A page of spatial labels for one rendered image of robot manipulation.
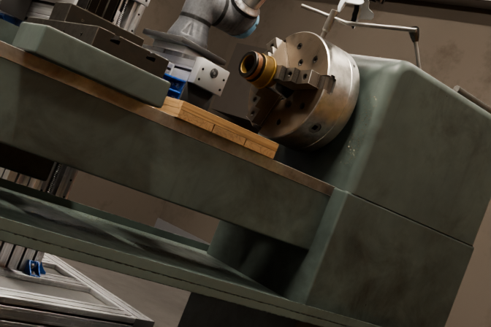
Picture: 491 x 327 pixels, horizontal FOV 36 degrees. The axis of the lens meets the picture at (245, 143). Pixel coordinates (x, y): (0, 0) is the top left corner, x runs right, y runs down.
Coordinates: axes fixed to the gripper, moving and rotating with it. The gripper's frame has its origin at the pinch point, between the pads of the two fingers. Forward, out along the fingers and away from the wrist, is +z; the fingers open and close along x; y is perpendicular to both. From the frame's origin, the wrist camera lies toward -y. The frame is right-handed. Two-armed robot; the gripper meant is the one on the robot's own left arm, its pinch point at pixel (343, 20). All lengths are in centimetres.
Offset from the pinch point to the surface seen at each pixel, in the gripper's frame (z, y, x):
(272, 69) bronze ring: 21.2, -6.7, -14.0
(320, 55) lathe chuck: 12.4, 1.5, -8.0
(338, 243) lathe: 55, 26, 0
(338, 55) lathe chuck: 10.1, 5.0, -4.8
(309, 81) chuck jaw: 20.2, 4.2, -13.8
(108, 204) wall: 170, -318, 440
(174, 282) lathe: 74, 10, -48
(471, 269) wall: 66, 20, 394
